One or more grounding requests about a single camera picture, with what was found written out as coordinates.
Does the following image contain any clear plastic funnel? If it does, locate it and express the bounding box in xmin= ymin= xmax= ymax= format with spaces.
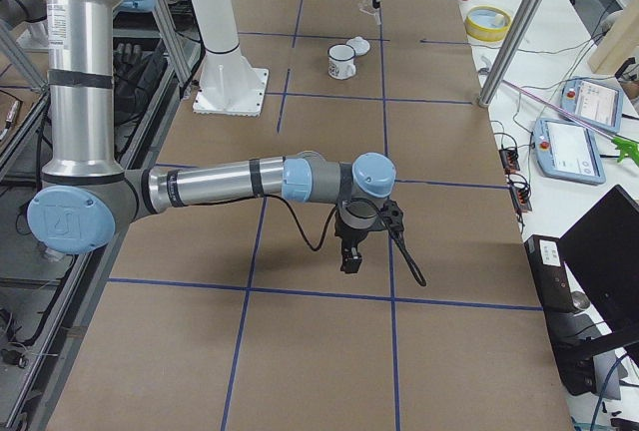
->
xmin=357 ymin=0 xmax=381 ymax=26

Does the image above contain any white enamel cup lid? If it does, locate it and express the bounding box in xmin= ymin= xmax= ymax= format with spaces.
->
xmin=346 ymin=36 xmax=370 ymax=57

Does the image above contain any white enamel cup blue rim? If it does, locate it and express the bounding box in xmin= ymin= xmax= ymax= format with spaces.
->
xmin=327 ymin=44 xmax=356 ymax=80

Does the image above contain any yellow tape roll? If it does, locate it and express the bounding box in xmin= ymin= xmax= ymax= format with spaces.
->
xmin=464 ymin=6 xmax=512 ymax=42

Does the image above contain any orange black connector board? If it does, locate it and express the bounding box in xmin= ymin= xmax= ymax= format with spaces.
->
xmin=498 ymin=147 xmax=520 ymax=175

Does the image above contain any black box with label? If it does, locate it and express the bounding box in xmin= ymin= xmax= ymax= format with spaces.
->
xmin=524 ymin=234 xmax=574 ymax=313

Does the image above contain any near blue teach pendant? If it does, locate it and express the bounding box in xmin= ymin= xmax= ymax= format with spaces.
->
xmin=532 ymin=118 xmax=606 ymax=185

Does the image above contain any blue teach pendant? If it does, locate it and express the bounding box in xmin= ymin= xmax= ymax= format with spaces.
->
xmin=532 ymin=118 xmax=606 ymax=185
xmin=561 ymin=78 xmax=623 ymax=133

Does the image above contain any far blue teach pendant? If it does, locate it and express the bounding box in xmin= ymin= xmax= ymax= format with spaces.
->
xmin=561 ymin=78 xmax=623 ymax=133

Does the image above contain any black laptop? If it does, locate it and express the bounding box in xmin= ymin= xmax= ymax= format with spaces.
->
xmin=559 ymin=185 xmax=638 ymax=331

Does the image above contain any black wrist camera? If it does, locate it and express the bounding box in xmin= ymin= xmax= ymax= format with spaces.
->
xmin=379 ymin=199 xmax=404 ymax=234

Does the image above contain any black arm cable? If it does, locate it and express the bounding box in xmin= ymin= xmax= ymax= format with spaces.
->
xmin=264 ymin=194 xmax=428 ymax=287

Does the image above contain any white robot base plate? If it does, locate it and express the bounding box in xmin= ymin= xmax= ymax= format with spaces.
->
xmin=193 ymin=65 xmax=269 ymax=117

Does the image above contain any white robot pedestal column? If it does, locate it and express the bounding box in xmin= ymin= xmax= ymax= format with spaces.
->
xmin=177 ymin=0 xmax=270 ymax=117

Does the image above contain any grey aluminium frame post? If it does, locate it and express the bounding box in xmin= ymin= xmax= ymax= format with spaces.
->
xmin=477 ymin=0 xmax=542 ymax=108

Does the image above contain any grabber tool green handle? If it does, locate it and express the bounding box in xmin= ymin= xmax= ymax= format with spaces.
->
xmin=501 ymin=79 xmax=639 ymax=166

